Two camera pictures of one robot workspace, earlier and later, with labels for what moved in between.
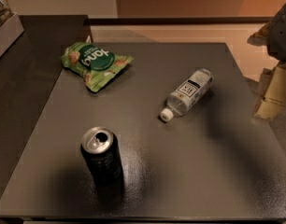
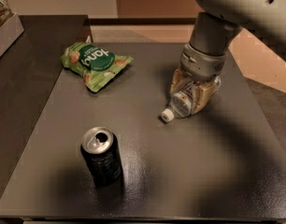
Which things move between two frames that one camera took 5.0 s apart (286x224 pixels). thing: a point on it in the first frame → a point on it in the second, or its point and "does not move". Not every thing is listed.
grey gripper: [282, 36] → [201, 64]
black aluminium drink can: [102, 147] does not move
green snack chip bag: [96, 64] does not move
